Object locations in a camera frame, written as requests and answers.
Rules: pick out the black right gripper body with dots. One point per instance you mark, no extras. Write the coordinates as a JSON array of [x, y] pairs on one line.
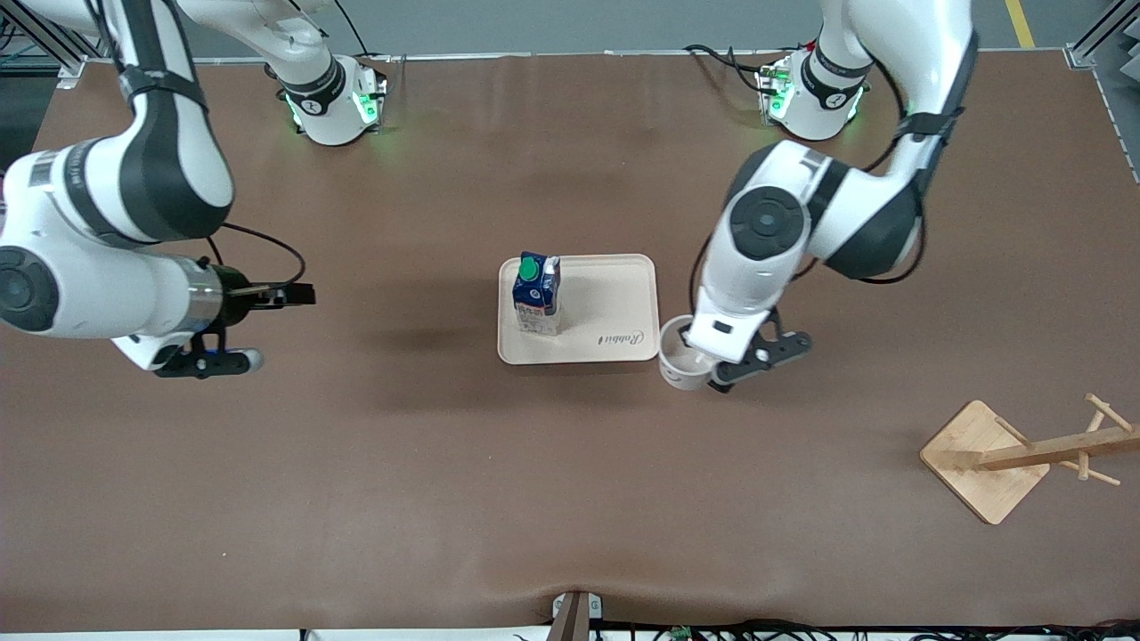
[[236, 300]]

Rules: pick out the blue and white milk carton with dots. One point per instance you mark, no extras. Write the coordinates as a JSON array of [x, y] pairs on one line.
[[537, 298]]

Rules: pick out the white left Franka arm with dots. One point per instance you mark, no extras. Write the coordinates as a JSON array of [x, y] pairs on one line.
[[793, 223]]

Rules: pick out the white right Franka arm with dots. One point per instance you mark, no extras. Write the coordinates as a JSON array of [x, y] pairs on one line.
[[160, 169]]

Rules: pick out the wooden cup rack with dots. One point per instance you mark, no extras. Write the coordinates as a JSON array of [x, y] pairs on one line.
[[984, 463]]

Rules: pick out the cream tray with bear print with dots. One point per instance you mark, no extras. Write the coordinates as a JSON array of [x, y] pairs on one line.
[[606, 303]]

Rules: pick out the small green connector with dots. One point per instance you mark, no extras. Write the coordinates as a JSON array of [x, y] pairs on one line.
[[681, 633]]

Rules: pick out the metal table edge clamp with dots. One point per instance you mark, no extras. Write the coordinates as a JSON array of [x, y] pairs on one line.
[[574, 614]]

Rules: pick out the aluminium frame profile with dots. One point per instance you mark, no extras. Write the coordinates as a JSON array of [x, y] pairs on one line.
[[1100, 36], [44, 36]]

